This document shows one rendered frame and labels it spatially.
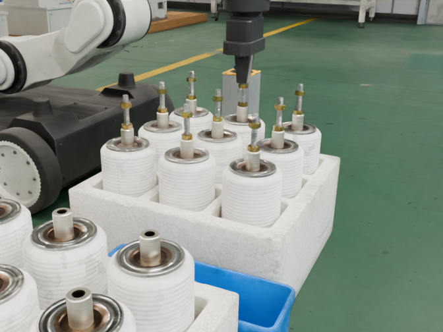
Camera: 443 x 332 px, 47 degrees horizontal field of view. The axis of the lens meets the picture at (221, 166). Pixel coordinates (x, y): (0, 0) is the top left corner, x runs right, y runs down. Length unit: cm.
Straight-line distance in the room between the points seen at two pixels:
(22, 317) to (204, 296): 21
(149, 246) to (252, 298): 28
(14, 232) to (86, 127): 64
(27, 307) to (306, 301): 54
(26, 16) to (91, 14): 240
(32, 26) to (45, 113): 237
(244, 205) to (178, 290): 27
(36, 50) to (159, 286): 98
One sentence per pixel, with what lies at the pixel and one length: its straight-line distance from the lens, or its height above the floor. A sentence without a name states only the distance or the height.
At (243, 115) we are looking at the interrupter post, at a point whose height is 26.
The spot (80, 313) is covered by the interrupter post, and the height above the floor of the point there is 27.
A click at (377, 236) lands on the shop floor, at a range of 118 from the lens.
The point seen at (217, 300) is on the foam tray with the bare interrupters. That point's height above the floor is 18.
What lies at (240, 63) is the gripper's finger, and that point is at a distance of 102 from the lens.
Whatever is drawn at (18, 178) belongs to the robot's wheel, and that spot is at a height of 9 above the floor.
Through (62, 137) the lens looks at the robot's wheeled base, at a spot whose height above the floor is 17.
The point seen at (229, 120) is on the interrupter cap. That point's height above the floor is 25.
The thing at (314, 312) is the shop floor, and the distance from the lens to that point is 92.
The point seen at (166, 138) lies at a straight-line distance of 97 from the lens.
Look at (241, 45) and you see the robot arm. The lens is 96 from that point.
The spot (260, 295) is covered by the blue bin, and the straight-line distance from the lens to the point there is 78.
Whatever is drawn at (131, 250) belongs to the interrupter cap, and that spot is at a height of 25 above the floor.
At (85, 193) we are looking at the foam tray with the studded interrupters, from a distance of 91.
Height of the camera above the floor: 55
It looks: 22 degrees down
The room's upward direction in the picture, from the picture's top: 1 degrees clockwise
